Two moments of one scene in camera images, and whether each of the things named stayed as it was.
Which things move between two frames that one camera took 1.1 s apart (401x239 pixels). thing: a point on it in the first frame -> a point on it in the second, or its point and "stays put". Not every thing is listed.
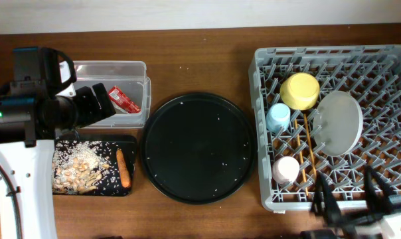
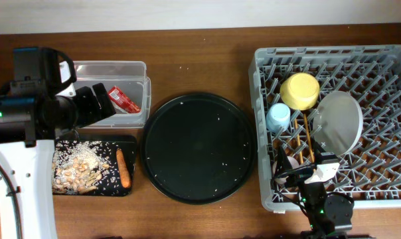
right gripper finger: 378,194 -> 321,155
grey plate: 338,123 stays put
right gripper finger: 324,202 -> 283,164
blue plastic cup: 278,117 stays put
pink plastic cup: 285,170 stays put
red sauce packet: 115,93 stays put
